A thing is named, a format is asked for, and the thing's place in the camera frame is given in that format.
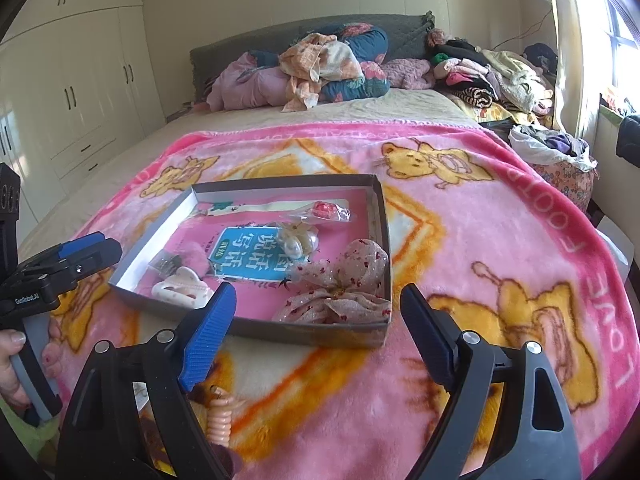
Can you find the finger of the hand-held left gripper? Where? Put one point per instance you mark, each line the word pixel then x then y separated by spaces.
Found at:
pixel 97 257
pixel 82 244

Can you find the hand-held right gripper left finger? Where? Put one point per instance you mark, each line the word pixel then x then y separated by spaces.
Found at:
pixel 210 330

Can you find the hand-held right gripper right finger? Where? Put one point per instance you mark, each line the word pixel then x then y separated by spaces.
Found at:
pixel 425 332

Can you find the white claw hair clip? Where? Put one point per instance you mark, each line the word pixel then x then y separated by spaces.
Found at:
pixel 180 285

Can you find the clear box of hair pins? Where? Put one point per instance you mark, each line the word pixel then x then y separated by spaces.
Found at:
pixel 167 262

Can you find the pink fuzzy heart hair clip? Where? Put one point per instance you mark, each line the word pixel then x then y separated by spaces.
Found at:
pixel 192 252

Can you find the grey cardboard box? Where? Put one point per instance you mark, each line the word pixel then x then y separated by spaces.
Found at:
pixel 300 332

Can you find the pink dotted fabric bow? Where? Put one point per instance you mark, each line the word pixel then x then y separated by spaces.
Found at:
pixel 350 265

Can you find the pearl hair clip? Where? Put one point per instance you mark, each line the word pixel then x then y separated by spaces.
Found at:
pixel 300 242

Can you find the clear bag with red bead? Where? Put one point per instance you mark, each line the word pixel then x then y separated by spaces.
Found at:
pixel 325 210

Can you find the person's left hand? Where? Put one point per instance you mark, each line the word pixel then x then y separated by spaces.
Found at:
pixel 10 370

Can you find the pink printed blanket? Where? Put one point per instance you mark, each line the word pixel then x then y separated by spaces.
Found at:
pixel 350 410

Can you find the bed with beige sheet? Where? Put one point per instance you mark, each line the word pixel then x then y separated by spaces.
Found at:
pixel 150 150

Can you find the cream wardrobe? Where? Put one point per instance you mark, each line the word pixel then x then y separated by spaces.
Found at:
pixel 75 60

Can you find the pink pajama garment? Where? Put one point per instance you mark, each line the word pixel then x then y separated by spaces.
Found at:
pixel 245 85

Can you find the bag of purple clothes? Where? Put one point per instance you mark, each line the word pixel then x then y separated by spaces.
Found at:
pixel 555 145

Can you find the pile of clothes on bed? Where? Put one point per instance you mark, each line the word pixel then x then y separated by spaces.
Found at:
pixel 225 50

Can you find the pink fuzzy garment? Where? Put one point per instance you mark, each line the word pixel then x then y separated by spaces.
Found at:
pixel 407 74

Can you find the pile of mixed clothes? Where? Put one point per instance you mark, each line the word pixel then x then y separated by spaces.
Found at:
pixel 500 77

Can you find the dark garment on windowsill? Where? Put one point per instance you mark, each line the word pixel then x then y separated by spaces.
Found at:
pixel 630 140

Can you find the orange white floral cloth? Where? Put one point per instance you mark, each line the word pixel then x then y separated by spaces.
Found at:
pixel 325 62

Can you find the dark blue floral quilt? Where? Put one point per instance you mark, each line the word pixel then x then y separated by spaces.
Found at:
pixel 367 40

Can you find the dark cloth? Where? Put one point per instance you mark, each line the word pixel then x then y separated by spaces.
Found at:
pixel 540 55

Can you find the cream curtain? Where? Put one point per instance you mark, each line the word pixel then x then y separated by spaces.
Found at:
pixel 575 50

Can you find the window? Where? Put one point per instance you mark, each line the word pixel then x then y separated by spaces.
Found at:
pixel 622 45

